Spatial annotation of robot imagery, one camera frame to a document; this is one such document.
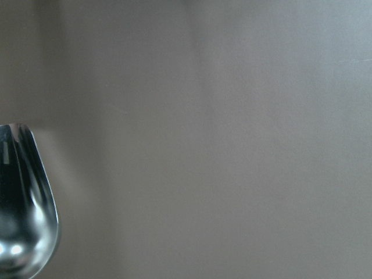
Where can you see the steel ice scoop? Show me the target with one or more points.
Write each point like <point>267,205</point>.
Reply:
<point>30,228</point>

